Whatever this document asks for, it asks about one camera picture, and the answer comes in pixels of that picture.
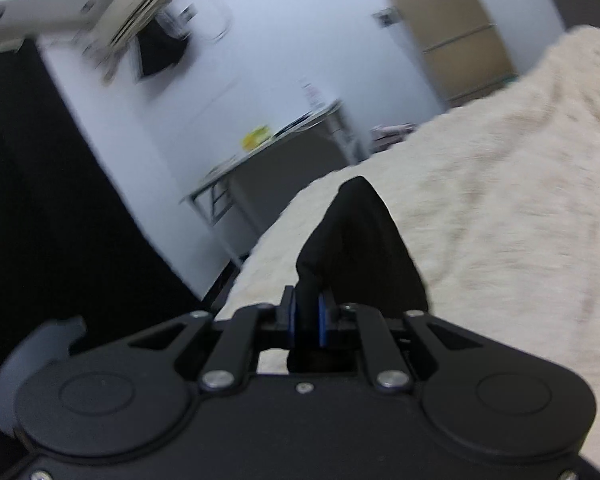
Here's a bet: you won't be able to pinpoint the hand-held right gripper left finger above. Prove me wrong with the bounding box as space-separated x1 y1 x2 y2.
125 285 297 393

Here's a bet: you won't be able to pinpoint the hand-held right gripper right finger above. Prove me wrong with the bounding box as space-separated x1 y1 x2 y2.
319 292 486 393

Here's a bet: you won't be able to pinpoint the black pants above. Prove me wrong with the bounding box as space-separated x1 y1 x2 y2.
286 176 429 373

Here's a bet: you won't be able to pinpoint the grey folding table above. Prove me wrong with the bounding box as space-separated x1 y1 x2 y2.
180 99 361 266

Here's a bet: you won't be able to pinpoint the yellow container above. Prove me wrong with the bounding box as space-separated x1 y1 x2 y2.
241 126 273 152

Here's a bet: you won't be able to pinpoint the black device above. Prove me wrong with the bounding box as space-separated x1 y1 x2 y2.
275 112 316 137

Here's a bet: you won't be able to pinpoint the pink white appliance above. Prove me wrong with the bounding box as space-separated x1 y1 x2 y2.
371 122 416 153

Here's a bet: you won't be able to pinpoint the cream fluffy blanket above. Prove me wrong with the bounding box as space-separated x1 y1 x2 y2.
215 25 600 480

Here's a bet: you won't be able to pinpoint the clear pump bottle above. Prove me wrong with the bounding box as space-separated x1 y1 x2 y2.
300 77 323 111

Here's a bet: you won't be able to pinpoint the black curtain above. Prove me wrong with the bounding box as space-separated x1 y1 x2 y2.
0 37 226 391

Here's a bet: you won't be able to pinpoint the black white-striped shorts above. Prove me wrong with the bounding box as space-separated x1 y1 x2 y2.
132 17 191 81

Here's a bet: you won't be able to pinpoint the golden brown fridge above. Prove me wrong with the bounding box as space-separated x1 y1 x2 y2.
382 0 518 108

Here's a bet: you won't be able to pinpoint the white air conditioner cable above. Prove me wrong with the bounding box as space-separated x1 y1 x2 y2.
180 0 233 43

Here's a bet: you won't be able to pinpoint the beige wall air conditioner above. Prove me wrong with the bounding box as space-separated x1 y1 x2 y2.
82 0 191 86

